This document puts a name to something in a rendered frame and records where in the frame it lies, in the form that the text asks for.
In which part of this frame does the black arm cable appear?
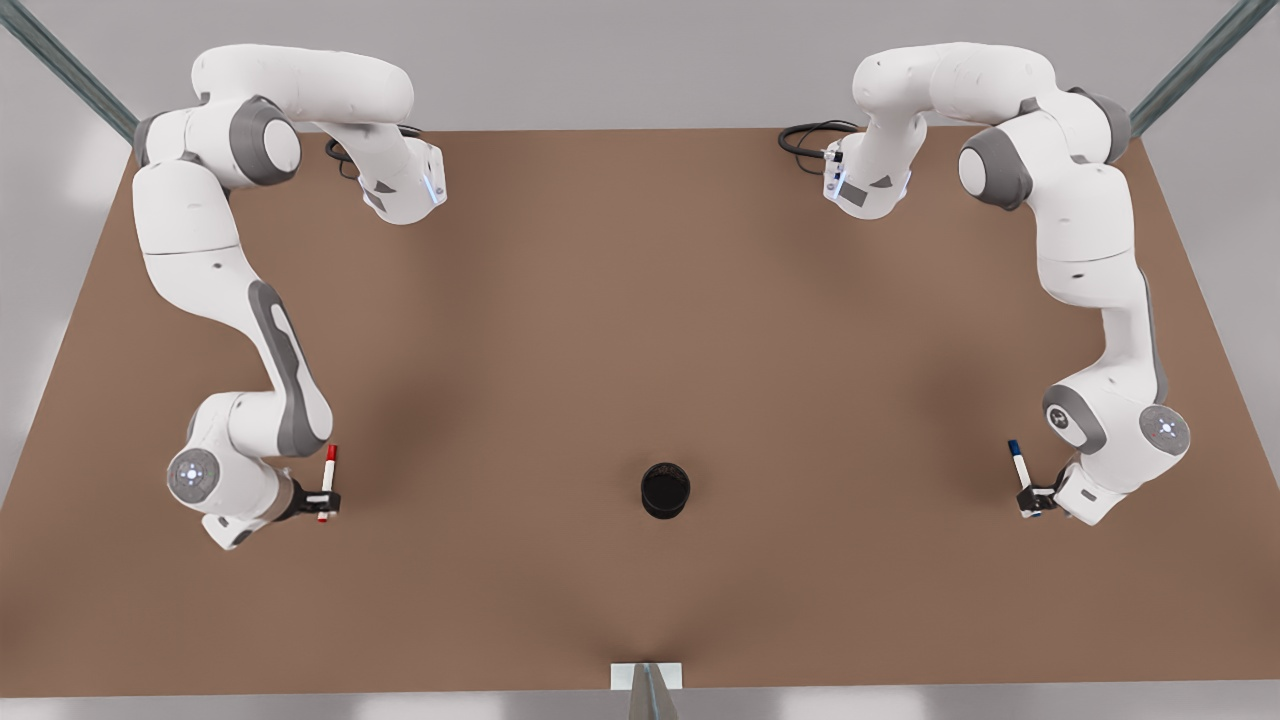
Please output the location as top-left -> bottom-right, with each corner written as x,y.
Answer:
778,120 -> 863,178
325,124 -> 425,182

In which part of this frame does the blue capped white marker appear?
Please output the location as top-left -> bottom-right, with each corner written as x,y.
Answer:
1007,438 -> 1037,519

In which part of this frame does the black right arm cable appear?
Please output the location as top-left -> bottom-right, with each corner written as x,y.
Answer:
325,124 -> 425,182

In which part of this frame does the black cylindrical pen cup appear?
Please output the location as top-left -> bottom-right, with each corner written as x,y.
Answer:
640,462 -> 691,520

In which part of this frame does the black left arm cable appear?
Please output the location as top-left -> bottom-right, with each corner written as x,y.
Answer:
778,120 -> 863,178

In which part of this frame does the silver frame post with foot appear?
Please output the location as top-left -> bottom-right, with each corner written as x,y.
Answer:
610,661 -> 684,720

